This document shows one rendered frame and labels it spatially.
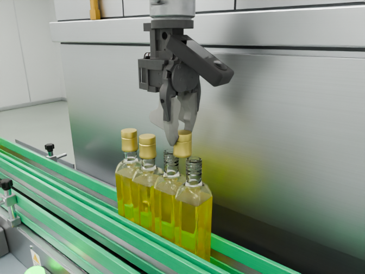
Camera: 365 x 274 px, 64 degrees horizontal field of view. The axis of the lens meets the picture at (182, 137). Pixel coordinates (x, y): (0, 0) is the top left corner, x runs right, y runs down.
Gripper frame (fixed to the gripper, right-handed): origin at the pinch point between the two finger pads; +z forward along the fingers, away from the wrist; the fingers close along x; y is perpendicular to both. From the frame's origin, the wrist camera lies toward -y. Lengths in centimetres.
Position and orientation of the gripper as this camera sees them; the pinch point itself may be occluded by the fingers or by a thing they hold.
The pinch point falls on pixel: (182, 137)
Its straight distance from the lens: 53.6
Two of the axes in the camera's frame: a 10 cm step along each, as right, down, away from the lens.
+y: -7.9, -2.0, 5.8
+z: 0.0, 9.5, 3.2
